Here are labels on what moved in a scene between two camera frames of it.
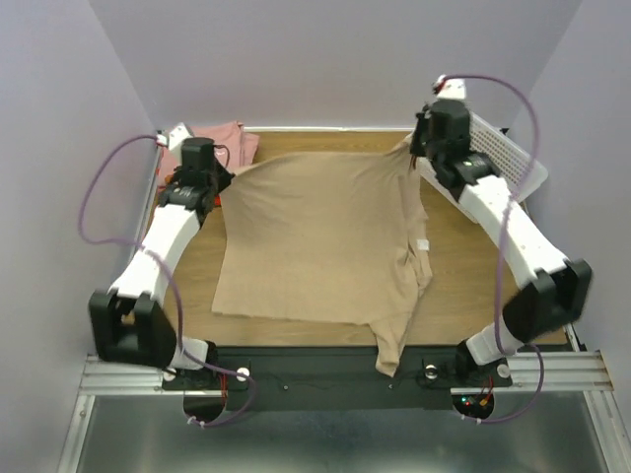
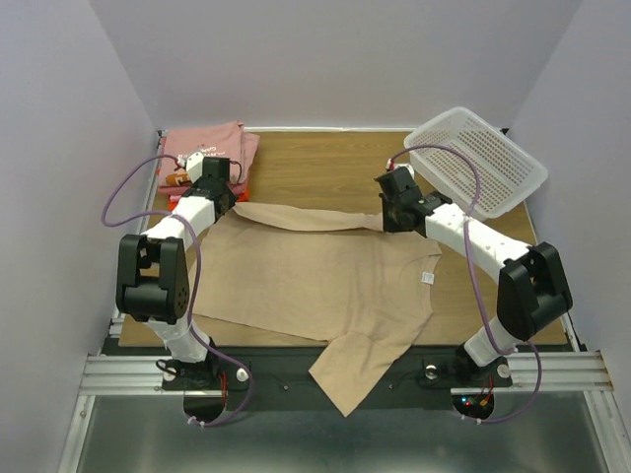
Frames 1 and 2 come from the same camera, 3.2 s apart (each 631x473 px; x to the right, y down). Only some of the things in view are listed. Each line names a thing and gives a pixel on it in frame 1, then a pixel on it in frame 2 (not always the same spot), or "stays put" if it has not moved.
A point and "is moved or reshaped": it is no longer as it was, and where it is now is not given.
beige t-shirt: x=332 y=239 is moved or reshaped
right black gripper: x=420 y=143 -> x=391 y=217
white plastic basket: x=522 y=171 stays put
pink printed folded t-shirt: x=236 y=149 stays put
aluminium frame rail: x=102 y=377 stays put
